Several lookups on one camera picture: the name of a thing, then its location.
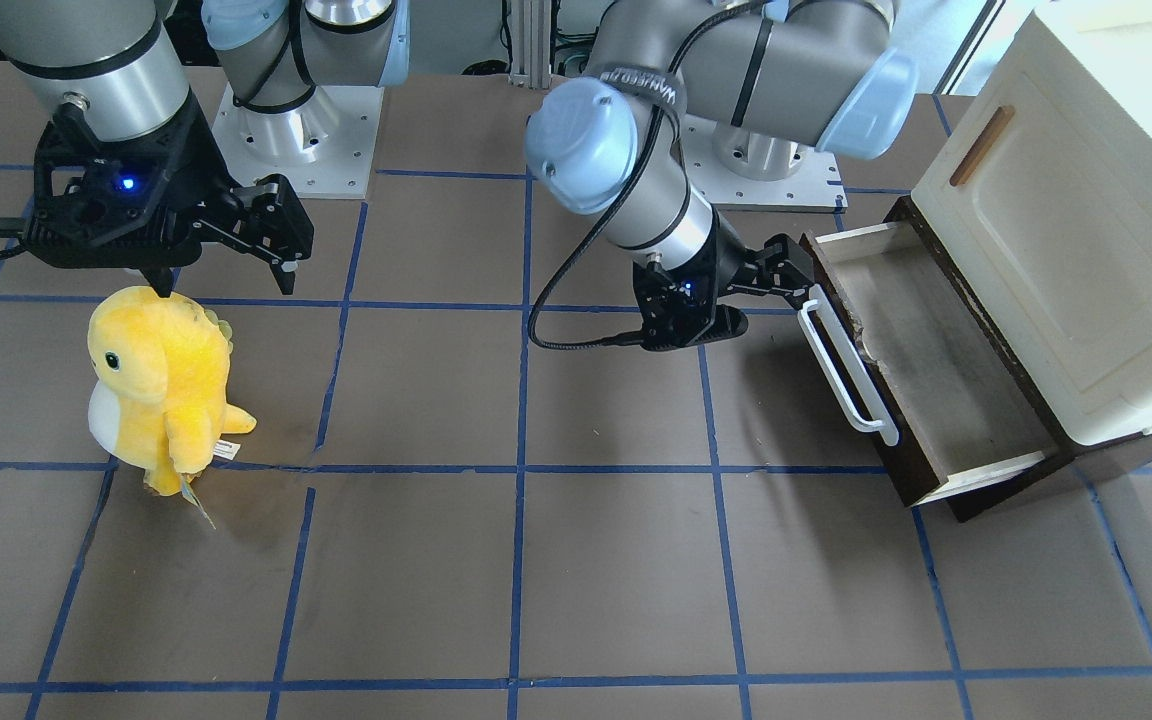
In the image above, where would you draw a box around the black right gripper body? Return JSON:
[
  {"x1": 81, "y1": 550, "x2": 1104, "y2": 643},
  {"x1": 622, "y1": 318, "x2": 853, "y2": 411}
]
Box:
[{"x1": 20, "y1": 91, "x2": 242, "y2": 270}]

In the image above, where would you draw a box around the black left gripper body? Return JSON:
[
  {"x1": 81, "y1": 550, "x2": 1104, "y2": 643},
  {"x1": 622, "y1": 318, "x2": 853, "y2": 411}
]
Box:
[{"x1": 634, "y1": 211, "x2": 767, "y2": 353}]

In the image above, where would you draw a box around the dark wooden drawer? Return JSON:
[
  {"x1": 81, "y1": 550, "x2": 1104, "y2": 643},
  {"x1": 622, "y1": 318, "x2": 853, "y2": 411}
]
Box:
[{"x1": 797, "y1": 197, "x2": 1152, "y2": 521}]

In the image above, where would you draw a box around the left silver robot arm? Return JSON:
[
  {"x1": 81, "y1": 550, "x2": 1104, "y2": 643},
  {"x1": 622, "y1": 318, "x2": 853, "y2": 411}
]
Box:
[{"x1": 524, "y1": 1, "x2": 918, "y2": 353}]

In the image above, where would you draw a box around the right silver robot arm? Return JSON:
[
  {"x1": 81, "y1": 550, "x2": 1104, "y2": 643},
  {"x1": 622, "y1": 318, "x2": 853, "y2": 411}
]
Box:
[{"x1": 0, "y1": 1, "x2": 812, "y2": 313}]

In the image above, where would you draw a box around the yellow plush dinosaur toy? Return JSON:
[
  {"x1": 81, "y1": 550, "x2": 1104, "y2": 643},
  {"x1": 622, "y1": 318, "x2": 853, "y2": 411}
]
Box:
[{"x1": 86, "y1": 286, "x2": 257, "y2": 509}]

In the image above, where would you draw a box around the cream cabinet box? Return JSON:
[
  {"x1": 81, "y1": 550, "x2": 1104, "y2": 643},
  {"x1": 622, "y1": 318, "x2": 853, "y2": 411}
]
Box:
[{"x1": 914, "y1": 1, "x2": 1152, "y2": 445}]

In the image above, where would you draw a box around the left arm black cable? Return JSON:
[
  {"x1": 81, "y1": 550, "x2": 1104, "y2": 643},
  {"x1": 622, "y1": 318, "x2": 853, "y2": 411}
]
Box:
[{"x1": 526, "y1": 0, "x2": 776, "y2": 351}]

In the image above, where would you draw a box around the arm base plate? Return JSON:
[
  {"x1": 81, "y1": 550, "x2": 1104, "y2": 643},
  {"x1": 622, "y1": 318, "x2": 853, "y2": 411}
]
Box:
[
  {"x1": 682, "y1": 115, "x2": 847, "y2": 213},
  {"x1": 212, "y1": 86, "x2": 385, "y2": 200}
]

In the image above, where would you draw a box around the aluminium frame post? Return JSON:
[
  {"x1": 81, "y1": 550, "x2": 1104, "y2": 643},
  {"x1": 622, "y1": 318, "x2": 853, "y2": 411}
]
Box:
[{"x1": 506, "y1": 0, "x2": 556, "y2": 90}]

